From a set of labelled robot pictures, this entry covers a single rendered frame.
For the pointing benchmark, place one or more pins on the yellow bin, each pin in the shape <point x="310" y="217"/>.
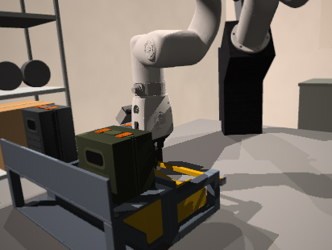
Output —
<point x="149" y="219"/>

